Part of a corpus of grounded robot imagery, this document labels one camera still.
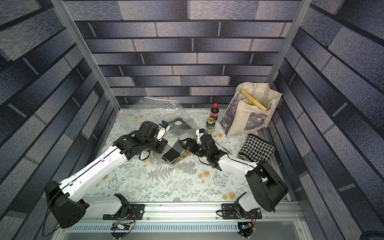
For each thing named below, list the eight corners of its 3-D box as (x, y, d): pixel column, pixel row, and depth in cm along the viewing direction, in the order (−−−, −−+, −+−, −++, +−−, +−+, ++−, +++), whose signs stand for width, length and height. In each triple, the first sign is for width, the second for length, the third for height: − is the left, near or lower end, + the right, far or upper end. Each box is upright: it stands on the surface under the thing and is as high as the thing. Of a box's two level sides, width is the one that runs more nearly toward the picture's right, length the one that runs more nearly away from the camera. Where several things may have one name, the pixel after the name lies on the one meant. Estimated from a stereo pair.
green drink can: (206, 133, 106) (207, 125, 99) (205, 125, 111) (206, 117, 103) (214, 133, 106) (215, 125, 99) (213, 125, 111) (214, 117, 103)
